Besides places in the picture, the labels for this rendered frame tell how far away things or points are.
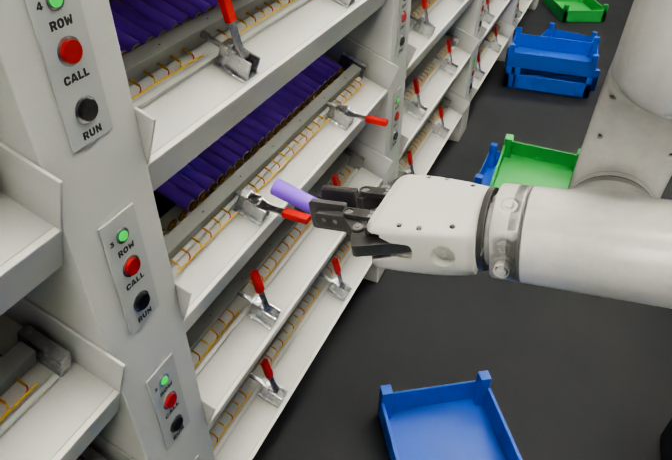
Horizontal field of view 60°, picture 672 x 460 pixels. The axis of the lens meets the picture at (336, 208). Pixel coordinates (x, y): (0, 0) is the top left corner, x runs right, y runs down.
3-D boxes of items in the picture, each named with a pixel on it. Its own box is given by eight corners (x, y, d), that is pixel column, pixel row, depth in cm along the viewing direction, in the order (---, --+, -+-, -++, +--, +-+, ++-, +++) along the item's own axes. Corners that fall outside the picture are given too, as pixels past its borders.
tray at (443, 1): (473, 0, 159) (499, -48, 149) (396, 89, 115) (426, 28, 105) (409, -35, 161) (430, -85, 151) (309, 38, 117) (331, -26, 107)
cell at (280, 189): (279, 182, 61) (333, 209, 60) (270, 196, 61) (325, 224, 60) (278, 175, 60) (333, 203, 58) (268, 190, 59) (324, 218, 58)
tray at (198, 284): (379, 109, 108) (399, 66, 101) (177, 342, 64) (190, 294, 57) (288, 56, 110) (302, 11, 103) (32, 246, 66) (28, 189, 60)
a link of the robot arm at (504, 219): (514, 305, 49) (479, 299, 50) (534, 244, 55) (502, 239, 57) (516, 224, 45) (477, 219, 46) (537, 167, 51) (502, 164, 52)
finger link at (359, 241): (368, 273, 50) (341, 241, 54) (445, 241, 52) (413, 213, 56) (366, 262, 49) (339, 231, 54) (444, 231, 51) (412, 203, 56)
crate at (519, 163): (556, 266, 138) (561, 250, 132) (472, 243, 145) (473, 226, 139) (581, 169, 152) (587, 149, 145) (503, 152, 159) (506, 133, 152)
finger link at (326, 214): (364, 252, 54) (301, 241, 57) (377, 232, 56) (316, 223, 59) (359, 224, 52) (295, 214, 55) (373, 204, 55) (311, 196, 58)
